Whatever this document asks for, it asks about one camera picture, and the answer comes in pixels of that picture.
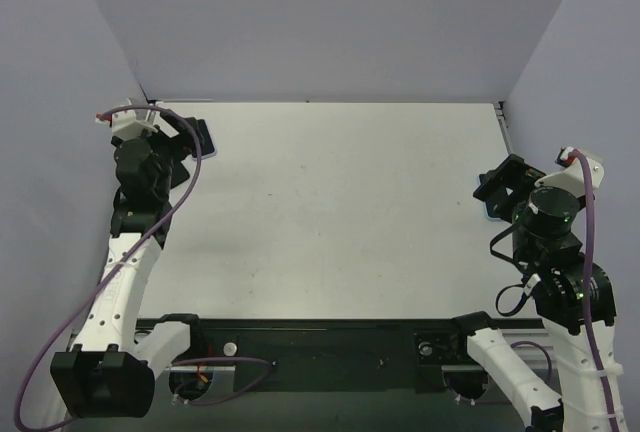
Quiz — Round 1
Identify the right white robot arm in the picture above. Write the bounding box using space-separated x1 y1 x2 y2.
446 147 629 431

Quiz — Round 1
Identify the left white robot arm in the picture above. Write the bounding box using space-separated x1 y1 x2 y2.
50 113 216 418

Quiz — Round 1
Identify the phone in blue case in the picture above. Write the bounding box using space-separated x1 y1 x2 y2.
477 173 501 222

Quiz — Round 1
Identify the phone in lilac case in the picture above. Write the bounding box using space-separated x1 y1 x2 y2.
196 119 217 160

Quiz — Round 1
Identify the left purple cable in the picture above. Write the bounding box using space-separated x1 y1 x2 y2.
12 105 204 431

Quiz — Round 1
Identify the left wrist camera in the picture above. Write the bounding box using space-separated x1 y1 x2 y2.
95 109 156 141

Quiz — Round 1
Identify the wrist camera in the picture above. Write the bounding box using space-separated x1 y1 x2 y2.
534 147 604 199
95 109 156 141

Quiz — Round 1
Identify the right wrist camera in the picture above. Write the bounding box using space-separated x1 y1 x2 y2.
534 147 604 199

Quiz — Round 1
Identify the aluminium rail frame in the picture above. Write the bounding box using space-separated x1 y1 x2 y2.
135 102 553 410

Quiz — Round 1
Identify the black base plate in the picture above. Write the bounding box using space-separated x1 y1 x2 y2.
181 319 479 394

